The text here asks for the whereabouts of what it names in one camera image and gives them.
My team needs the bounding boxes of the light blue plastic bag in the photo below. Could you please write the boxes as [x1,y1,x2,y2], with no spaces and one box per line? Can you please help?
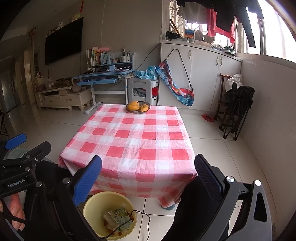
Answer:
[133,65,159,81]

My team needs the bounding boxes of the black folding chair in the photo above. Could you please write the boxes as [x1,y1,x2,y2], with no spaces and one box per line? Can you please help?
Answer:
[214,73,255,140]

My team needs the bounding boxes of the colourful fabric bag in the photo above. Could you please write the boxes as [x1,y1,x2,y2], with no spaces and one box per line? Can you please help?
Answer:
[155,59,195,107]

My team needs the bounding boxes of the white pen cup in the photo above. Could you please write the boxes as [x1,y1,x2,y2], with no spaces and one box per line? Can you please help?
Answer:
[120,48,130,63]

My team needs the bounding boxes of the white wall cabinet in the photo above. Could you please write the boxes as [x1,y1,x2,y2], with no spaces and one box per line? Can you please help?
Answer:
[158,40,242,113]

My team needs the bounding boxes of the light blue sofa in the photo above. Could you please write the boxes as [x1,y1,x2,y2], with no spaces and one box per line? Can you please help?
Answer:
[4,148,28,160]

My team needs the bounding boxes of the black hanging garment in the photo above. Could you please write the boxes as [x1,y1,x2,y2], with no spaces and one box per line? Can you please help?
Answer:
[177,0,264,48]

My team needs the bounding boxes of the red hanging garment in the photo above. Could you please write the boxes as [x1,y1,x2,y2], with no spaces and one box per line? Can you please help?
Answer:
[207,9,236,44]

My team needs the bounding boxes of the blue children's study desk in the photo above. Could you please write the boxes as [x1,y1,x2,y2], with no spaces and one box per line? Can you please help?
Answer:
[71,52,137,114]

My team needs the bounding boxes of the cream tv cabinet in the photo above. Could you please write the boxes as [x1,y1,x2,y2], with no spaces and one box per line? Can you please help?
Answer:
[35,86,92,111]

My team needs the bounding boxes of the red snack wrapper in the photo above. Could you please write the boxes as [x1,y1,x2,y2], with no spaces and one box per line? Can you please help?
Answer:
[104,217,134,233]

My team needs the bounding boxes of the yellow trash bucket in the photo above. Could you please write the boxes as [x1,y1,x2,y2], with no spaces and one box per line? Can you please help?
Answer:
[83,191,137,240]

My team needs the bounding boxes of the red white checkered tablecloth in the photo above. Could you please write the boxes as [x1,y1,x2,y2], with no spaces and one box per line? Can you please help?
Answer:
[58,104,197,207]

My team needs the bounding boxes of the person's left hand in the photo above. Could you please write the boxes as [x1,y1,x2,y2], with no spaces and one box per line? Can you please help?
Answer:
[1,193,25,231]

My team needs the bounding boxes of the yellow mango right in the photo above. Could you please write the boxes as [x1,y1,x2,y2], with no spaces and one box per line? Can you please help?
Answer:
[138,104,149,113]

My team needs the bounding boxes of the white plastic stool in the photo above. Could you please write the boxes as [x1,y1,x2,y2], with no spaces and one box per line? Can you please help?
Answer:
[127,78,159,105]

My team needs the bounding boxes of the row of books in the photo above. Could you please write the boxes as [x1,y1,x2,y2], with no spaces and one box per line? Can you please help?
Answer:
[86,47,110,67]

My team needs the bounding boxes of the pale kettlebell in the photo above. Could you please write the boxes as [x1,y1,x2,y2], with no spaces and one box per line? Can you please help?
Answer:
[71,78,82,93]

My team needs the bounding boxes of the blue green milk carton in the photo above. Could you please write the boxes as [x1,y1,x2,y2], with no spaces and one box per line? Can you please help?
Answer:
[101,207,132,227]

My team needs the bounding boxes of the black wall television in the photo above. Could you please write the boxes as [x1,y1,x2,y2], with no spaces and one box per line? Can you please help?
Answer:
[45,18,84,65]

